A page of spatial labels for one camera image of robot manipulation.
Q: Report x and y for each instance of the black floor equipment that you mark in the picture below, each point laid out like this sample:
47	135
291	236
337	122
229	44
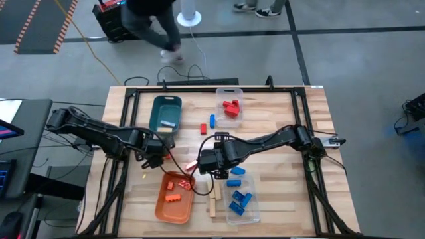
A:
415	109

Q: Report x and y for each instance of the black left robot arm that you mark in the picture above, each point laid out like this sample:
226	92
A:
99	132

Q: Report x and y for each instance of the plain wooden block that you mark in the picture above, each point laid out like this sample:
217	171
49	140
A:
210	191
165	130

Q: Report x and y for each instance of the white paper sheet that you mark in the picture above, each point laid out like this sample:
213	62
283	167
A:
8	109

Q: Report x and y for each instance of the orange plastic bin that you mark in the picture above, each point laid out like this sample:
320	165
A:
172	212

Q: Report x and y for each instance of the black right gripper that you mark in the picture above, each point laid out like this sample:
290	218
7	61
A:
219	159

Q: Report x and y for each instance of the computer screen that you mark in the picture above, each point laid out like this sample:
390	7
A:
8	132

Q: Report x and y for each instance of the blue studded toy brick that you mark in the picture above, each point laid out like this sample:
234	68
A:
247	199
234	183
236	208
212	121
237	195
238	171

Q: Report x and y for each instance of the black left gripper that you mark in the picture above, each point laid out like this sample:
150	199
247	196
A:
156	146

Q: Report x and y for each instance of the red wedge toy block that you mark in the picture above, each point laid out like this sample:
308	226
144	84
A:
203	129

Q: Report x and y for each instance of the clear plastic storage bin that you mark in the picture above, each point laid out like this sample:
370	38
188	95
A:
254	215
220	123

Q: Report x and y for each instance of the black desk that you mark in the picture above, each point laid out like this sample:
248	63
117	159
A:
33	132

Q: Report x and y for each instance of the black mat striped edge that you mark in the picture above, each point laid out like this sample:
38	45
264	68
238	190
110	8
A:
13	26
43	33

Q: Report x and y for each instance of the black computer mouse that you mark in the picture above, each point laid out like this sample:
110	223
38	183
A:
8	227

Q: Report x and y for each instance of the person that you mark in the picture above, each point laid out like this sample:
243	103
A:
265	13
146	23

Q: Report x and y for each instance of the teal plastic bin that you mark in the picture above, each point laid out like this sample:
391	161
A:
166	109

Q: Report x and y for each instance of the red L-shaped toy block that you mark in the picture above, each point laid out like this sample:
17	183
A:
236	103

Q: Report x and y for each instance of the small orange toy brick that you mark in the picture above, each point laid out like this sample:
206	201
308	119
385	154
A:
170	186

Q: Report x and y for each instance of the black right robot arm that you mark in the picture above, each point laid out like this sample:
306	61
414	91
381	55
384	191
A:
272	139

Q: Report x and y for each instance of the black metal table frame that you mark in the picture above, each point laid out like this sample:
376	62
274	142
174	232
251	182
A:
212	90

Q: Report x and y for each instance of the wooden block blue face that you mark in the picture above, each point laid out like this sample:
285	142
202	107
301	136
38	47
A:
168	123

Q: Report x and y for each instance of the backlit keyboard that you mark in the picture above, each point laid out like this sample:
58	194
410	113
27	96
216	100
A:
5	179

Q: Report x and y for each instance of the black power strip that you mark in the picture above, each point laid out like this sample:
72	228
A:
199	81

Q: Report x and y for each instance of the black crate red top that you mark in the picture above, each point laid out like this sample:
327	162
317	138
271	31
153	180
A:
106	23

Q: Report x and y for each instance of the white pedestal device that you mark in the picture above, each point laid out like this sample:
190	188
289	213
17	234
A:
191	18

